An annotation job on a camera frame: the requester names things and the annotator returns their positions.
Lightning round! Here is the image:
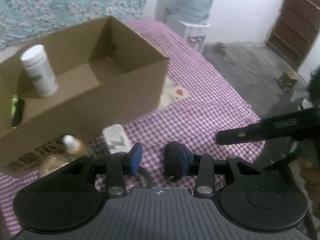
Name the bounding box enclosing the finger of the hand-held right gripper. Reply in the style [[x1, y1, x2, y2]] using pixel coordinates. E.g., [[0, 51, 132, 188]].
[[216, 120, 261, 146]]

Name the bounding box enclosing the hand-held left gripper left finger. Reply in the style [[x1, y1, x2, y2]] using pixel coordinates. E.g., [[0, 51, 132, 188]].
[[60, 142, 143, 198]]

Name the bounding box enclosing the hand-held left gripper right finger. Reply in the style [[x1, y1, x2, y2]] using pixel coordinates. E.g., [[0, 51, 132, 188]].
[[176, 144, 265, 198]]

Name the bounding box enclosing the white charger plug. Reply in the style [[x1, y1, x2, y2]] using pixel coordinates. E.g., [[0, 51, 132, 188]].
[[102, 124, 131, 154]]

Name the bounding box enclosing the brown cardboard box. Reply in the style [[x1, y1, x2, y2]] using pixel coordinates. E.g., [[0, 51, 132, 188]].
[[0, 15, 170, 173]]

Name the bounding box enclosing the green dropper bottle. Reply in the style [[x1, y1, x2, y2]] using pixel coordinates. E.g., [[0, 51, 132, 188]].
[[62, 135, 88, 162]]

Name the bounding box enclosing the black cylinder tube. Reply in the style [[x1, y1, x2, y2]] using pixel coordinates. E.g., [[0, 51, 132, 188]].
[[12, 99, 25, 128]]

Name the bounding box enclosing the white plastic bottle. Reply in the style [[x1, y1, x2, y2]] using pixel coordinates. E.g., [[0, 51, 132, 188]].
[[20, 44, 59, 99]]

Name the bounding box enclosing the green lip balm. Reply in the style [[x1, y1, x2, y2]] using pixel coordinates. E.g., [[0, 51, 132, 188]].
[[10, 94, 19, 118]]

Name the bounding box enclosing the purple checkered tablecloth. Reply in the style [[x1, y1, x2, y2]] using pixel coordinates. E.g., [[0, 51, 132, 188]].
[[0, 17, 265, 235]]

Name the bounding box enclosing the small cardboard box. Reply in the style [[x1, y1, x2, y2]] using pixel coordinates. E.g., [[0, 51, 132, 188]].
[[279, 69, 299, 89]]

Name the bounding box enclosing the gold lid jar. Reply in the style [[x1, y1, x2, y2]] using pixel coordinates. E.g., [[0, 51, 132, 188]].
[[39, 155, 73, 178]]

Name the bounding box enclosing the dark slipper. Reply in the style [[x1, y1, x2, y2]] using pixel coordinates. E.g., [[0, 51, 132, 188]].
[[212, 42, 228, 53]]

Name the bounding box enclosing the brown wooden door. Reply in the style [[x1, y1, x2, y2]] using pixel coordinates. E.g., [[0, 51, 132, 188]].
[[265, 0, 320, 72]]

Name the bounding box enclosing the white water dispenser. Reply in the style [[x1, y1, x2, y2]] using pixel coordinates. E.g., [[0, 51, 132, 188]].
[[166, 12, 212, 54]]

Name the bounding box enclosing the teal floral cloth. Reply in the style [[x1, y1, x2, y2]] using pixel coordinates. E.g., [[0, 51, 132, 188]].
[[0, 0, 152, 52]]

